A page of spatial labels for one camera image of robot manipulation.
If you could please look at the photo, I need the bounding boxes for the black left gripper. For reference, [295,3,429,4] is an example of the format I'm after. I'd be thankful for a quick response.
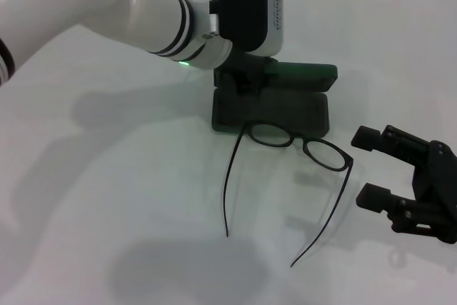
[218,51,278,97]

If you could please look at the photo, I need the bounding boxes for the green glasses case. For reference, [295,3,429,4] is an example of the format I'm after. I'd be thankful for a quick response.
[211,63,338,134]

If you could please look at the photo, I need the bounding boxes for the black thin-frame glasses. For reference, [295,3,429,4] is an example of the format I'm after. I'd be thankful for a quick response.
[223,121,355,268]

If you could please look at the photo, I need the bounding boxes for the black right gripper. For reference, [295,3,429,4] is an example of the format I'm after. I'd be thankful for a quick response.
[351,124,457,245]

